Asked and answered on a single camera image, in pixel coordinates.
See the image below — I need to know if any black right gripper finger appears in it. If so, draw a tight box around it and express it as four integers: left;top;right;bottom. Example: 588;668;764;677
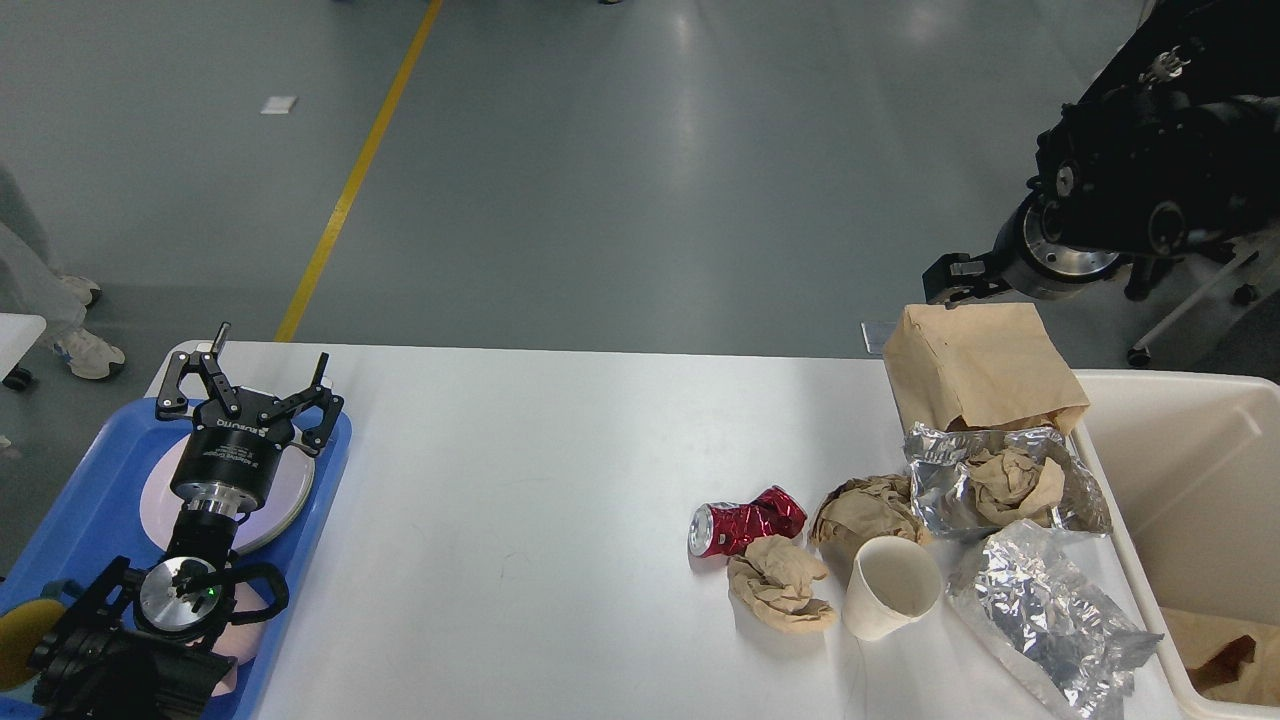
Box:
922;251;1012;307

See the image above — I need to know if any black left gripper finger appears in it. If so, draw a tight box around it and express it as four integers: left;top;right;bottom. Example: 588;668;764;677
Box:
154;322;243;421
256;352;346;457

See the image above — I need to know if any large brown paper bag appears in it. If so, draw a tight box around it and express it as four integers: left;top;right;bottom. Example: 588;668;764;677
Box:
1161;607;1279;707

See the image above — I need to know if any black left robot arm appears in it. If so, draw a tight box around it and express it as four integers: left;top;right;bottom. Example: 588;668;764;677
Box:
3;329;351;719

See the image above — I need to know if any crumpled tan napkin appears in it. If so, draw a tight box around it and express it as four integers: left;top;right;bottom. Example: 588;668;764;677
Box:
727;536;838;635

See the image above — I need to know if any teal and yellow mug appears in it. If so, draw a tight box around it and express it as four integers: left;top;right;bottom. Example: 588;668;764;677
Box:
1;580;67;692

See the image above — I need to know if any beige plastic bin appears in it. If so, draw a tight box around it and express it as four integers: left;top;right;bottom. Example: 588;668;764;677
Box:
1073;370;1279;719

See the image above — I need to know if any blue plastic tray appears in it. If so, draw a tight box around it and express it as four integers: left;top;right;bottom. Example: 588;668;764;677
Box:
1;397;353;719

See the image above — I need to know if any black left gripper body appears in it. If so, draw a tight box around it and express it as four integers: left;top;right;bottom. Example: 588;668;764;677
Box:
170;419;296;515

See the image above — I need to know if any crumpled brown paper ball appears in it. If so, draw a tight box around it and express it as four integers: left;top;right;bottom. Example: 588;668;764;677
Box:
808;474;934;573

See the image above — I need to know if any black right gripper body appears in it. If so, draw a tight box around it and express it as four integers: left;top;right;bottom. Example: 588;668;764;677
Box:
991;192;1123;301

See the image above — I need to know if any white paper cup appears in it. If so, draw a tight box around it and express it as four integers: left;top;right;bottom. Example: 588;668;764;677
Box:
841;536;943;641

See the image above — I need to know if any crumpled paper in foil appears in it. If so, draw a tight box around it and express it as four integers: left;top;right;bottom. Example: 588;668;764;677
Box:
965;447;1066;527

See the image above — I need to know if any pink mug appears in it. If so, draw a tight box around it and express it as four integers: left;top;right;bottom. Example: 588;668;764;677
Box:
211;583;268;697

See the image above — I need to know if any white side table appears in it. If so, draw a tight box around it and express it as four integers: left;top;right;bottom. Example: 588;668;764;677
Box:
1;313;46;392

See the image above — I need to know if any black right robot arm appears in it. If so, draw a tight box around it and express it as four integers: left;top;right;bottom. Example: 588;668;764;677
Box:
922;1;1279;306

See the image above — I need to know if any person in grey trousers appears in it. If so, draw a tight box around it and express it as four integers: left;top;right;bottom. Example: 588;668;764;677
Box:
1;167;127;382

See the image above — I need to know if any crushed red soda can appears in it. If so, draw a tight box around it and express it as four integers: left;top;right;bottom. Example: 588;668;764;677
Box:
686;486;808;559

